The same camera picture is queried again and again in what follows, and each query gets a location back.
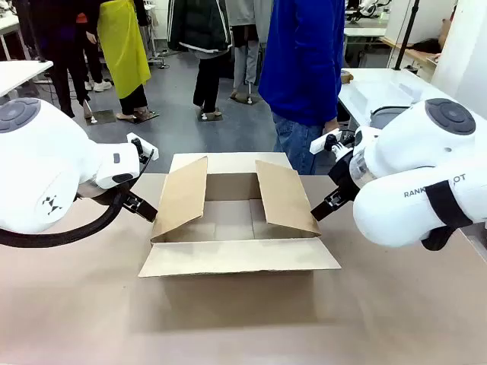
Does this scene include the large white table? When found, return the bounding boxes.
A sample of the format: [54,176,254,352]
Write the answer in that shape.
[337,68,457,130]

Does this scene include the person in black striped jacket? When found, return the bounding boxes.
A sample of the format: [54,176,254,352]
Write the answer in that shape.
[167,0,234,117]

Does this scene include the person in grey trousers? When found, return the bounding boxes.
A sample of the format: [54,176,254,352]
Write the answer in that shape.
[226,0,273,103]

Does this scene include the wooden desk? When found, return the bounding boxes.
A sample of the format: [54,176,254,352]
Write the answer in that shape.
[380,36,438,68]

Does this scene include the seated person with black hair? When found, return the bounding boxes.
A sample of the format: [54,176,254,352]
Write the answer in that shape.
[412,18,452,64]

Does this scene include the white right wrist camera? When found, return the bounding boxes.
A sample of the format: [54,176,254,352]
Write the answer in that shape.
[310,128,343,155]

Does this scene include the black stand pole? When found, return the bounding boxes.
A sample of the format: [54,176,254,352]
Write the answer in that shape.
[393,0,422,71]

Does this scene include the person in blue jacket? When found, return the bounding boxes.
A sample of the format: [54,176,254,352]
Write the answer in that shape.
[258,0,347,176]

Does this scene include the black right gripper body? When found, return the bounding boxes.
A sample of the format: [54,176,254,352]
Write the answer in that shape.
[327,151,361,202]

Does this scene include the person in dark clothes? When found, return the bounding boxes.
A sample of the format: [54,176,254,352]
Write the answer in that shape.
[28,0,91,119]

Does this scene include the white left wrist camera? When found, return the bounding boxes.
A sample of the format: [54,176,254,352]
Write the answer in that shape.
[126,132,158,160]

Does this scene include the person in yellow apron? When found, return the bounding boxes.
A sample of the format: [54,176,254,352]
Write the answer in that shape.
[86,0,161,122]

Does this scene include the person with white sneakers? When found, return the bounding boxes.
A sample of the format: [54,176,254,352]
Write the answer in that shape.
[75,11,113,93]

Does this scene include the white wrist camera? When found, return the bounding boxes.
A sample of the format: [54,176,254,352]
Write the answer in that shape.
[126,132,158,160]
[310,128,343,155]

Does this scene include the brown cardboard box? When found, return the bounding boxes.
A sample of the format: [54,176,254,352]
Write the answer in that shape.
[138,151,342,328]

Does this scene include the long white workbench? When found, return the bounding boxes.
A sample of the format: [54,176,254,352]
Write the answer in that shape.
[344,25,387,39]

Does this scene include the dark floor plate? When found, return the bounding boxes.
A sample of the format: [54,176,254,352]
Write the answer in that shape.
[196,108,224,122]
[116,108,161,125]
[229,93,263,106]
[85,109,116,125]

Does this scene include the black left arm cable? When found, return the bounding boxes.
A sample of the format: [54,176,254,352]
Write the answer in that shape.
[0,150,157,249]

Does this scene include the black strap on arm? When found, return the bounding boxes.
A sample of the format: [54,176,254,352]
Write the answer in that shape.
[420,180,475,252]

